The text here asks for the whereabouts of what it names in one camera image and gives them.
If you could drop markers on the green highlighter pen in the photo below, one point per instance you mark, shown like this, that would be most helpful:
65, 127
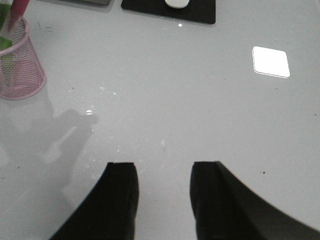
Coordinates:
6, 37

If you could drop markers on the black mouse pad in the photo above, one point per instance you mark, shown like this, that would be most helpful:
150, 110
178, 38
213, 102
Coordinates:
201, 11

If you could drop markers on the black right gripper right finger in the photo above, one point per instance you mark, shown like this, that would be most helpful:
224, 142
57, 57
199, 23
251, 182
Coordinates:
226, 209

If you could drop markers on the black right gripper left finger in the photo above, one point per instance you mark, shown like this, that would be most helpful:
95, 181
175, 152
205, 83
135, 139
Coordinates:
109, 210

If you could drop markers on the grey laptop computer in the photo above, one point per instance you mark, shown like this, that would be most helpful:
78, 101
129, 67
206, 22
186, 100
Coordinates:
100, 3

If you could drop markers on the white computer mouse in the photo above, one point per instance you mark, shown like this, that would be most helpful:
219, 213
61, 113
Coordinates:
177, 4

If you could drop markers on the pink highlighter pen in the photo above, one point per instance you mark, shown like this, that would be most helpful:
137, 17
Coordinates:
17, 11

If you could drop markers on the pink mesh pen holder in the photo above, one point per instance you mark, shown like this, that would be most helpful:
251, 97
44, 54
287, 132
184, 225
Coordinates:
21, 73

